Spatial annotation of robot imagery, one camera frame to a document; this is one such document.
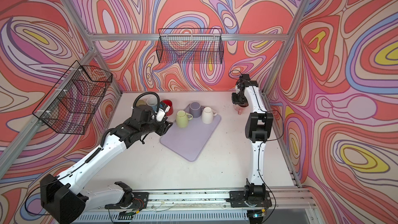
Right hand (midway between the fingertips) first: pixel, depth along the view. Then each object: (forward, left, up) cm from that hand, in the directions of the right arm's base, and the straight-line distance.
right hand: (238, 104), depth 101 cm
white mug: (-8, +21, 0) cm, 22 cm away
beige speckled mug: (+3, +65, +2) cm, 65 cm away
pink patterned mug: (-4, 0, 0) cm, 4 cm away
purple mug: (-3, +28, 0) cm, 28 cm away
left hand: (-20, +41, +13) cm, 47 cm away
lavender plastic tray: (-22, +31, -9) cm, 39 cm away
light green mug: (-10, +36, +1) cm, 38 cm away
